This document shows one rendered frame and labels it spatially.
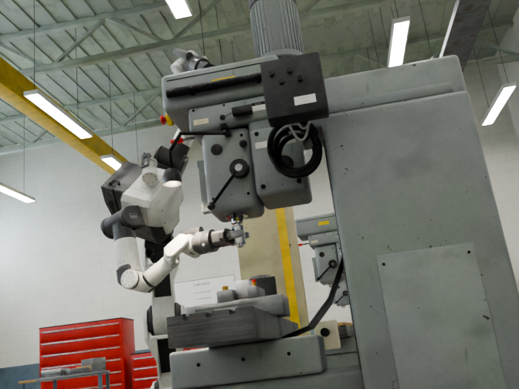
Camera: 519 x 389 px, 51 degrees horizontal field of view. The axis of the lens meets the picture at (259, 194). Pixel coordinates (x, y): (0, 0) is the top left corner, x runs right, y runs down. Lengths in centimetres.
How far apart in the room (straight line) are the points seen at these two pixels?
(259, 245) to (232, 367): 204
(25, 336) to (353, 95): 1142
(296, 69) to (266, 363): 96
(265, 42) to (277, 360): 121
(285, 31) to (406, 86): 53
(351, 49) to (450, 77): 895
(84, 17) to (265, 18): 732
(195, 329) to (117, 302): 1058
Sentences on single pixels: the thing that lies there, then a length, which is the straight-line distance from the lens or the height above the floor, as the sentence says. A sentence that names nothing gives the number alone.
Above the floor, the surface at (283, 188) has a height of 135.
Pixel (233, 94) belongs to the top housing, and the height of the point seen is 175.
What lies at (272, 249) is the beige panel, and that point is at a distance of 381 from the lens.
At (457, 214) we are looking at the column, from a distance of 184.
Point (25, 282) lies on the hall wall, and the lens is 1308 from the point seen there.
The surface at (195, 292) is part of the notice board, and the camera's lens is 1148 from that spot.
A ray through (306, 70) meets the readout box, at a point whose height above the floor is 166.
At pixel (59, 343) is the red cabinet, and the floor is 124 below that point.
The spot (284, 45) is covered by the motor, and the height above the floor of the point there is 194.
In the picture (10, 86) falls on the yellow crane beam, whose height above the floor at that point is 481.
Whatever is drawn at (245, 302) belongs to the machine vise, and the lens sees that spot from 195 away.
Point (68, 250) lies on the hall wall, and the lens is 1270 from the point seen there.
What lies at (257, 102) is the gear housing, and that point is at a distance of 210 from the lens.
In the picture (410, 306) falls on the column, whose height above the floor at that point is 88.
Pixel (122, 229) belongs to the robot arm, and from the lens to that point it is 234.
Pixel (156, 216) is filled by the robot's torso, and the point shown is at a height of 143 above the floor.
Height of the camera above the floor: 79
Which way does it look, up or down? 16 degrees up
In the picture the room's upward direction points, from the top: 7 degrees counter-clockwise
